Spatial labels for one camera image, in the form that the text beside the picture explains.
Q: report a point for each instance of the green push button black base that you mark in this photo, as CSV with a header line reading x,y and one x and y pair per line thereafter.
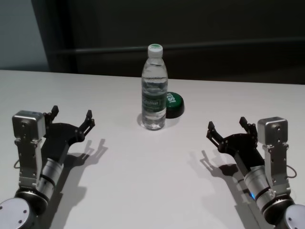
x,y
175,105

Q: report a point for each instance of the thin grey horizontal rail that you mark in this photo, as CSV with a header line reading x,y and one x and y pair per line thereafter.
x,y
214,48

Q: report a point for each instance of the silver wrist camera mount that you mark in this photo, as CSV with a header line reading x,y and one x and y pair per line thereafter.
x,y
27,126
272,131

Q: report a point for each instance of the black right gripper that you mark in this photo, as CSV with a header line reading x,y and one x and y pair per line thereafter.
x,y
243,150

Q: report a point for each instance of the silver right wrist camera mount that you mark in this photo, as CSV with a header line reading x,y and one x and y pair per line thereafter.
x,y
272,131

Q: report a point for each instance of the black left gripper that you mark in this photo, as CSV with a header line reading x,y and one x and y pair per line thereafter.
x,y
62,136

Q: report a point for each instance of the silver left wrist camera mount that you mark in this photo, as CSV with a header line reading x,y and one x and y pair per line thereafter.
x,y
27,126

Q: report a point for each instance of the clear water bottle green label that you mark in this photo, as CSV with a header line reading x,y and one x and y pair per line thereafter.
x,y
153,95

